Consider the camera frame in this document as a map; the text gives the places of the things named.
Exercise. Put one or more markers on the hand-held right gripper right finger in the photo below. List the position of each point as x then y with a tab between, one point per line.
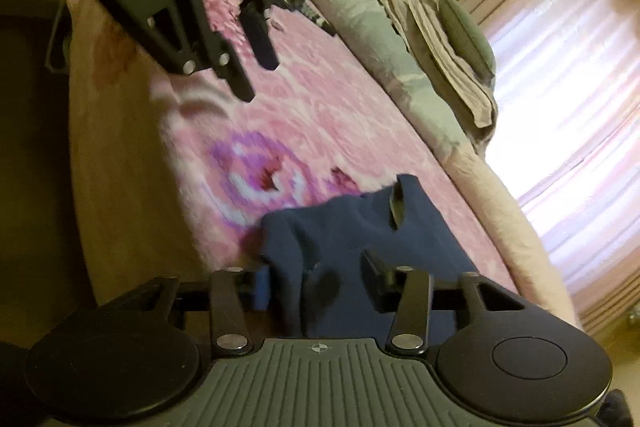
374	274

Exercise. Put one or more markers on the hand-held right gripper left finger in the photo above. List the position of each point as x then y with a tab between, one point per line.
261	289

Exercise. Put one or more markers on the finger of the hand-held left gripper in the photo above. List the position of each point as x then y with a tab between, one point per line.
240	82
263	47

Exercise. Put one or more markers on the navy blue garment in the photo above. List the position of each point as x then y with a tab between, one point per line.
350	227

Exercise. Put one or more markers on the pink floral blanket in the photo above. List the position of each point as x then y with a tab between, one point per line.
310	107

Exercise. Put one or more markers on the grey-green quilt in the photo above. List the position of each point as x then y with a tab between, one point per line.
370	22

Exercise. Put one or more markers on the cream fluffy blanket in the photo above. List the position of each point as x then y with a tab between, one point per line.
505	217

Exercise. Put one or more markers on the folded beige towels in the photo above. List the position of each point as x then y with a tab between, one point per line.
450	67

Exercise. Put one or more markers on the green pillow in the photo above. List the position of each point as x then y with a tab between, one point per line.
467	32

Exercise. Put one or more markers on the pink sheer curtain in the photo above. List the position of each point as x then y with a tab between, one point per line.
565	107

